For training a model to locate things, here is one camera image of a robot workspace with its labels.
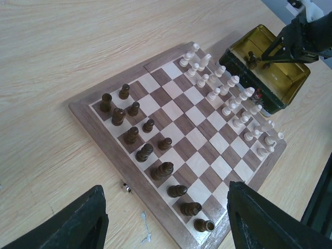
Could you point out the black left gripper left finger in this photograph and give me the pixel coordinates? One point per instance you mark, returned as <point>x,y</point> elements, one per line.
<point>81,224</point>

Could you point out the wooden chess board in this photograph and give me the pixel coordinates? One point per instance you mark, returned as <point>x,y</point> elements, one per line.
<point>207,151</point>

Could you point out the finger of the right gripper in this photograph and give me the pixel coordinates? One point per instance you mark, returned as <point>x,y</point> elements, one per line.
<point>281,46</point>
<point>284,59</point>

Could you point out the dark chess piece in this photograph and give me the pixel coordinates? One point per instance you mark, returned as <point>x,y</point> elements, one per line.
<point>124,92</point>
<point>105,104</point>
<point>148,126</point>
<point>143,154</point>
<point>163,170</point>
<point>177,191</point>
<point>191,209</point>
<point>165,144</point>
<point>131,135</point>
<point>118,116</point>
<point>134,109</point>
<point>204,225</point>

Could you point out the gold green tin box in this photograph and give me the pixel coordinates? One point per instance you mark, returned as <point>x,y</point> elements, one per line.
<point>275,84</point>

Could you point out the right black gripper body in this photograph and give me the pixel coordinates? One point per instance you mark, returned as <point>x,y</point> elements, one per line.
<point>311,39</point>

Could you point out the white chess piece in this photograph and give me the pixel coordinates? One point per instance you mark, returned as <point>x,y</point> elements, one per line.
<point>271,139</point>
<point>248,136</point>
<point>243,96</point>
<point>213,94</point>
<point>265,151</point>
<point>230,84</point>
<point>202,81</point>
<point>189,55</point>
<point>204,62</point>
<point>228,109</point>
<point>219,72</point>
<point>238,123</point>
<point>192,71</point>
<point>268,125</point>
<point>252,111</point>

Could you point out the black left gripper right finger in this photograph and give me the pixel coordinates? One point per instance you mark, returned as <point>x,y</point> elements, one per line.
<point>257,223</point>

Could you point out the black aluminium frame rail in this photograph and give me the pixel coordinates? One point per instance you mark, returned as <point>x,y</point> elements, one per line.
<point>317,214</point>

